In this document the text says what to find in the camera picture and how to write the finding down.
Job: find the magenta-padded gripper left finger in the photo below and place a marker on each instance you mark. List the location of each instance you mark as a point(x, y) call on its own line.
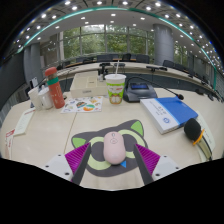
point(76, 157)

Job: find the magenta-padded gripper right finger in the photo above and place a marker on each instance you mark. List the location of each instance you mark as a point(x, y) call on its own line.
point(148, 158)

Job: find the pink computer mouse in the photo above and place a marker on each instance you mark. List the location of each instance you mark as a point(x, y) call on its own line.
point(114, 150)

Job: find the cat-shaped black green mouse pad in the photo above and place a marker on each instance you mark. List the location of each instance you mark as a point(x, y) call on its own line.
point(96, 156)

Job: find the blue white book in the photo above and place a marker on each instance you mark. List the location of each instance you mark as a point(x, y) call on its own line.
point(168, 113)

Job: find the black handheld microphone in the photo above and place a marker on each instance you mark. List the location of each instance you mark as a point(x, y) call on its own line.
point(192, 129)

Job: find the colourful sticker sheet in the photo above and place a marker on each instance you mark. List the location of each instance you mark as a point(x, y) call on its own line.
point(83, 104)

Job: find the white paper booklet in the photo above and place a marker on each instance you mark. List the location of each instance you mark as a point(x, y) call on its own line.
point(24, 121)

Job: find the white lidded mug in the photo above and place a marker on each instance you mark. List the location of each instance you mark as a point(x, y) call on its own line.
point(46, 99)

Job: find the red white printed leaflet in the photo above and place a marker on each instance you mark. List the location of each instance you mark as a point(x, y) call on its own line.
point(9, 145)

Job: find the red drink bottle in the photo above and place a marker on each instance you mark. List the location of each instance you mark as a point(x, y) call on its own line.
point(56, 90)

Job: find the white open box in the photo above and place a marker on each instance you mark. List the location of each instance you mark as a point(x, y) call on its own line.
point(87, 87)

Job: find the white paper cup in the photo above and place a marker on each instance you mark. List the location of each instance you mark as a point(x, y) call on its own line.
point(34, 99)

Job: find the green white cup with straw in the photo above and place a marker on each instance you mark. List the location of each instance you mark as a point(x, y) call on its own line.
point(115, 88)

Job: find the group of dark office chairs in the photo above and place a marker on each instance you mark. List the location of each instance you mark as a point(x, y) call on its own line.
point(142, 58)

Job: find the group of ceiling lights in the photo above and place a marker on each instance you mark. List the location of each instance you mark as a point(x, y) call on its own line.
point(99, 2)

